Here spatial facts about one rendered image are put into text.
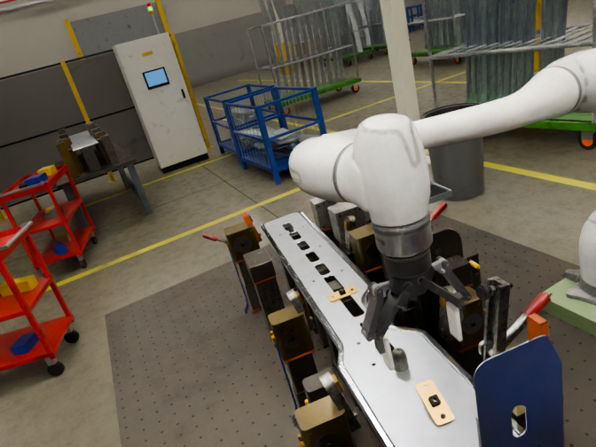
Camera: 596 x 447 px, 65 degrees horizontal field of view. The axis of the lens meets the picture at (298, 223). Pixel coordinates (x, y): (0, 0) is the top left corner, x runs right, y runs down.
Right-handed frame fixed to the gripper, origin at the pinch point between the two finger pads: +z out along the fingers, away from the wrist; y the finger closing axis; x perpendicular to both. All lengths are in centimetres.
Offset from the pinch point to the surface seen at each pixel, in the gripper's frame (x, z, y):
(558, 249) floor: -156, 114, -174
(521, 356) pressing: 26.8, -17.6, 0.6
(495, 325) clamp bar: 1.2, 1.0, -14.1
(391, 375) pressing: -11.4, 14.6, 2.9
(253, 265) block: -77, 11, 19
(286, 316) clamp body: -39.6, 10.0, 17.4
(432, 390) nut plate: -1.1, 12.0, -0.9
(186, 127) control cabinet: -711, 53, 12
